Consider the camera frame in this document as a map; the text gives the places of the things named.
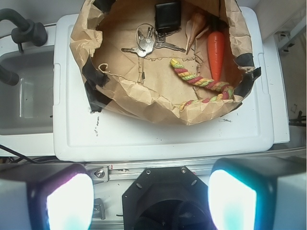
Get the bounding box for brown paper bag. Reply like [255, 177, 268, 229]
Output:
[70, 0, 261, 125]

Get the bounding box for black sink faucet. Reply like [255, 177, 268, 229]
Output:
[0, 8, 48, 86]

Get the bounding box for black leather wallet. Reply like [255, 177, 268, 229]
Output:
[155, 0, 181, 33]

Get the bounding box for white plastic bin lid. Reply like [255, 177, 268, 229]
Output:
[53, 7, 274, 161]

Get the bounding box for tan spiral seashell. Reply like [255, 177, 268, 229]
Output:
[186, 11, 206, 54]

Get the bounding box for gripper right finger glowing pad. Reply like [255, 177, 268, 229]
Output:
[208, 157, 307, 230]

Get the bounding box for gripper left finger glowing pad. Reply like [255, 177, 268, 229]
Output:
[0, 163, 94, 230]

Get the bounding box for orange toy carrot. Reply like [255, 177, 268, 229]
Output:
[207, 31, 224, 81]

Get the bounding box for multicolored braided rope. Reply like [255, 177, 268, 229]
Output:
[169, 58, 235, 112]

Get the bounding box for aluminium extrusion rail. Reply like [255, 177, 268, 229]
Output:
[83, 146, 307, 185]

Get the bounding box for silver key bunch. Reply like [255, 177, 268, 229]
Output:
[121, 23, 186, 58]

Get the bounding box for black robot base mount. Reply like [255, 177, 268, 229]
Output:
[122, 166, 215, 230]

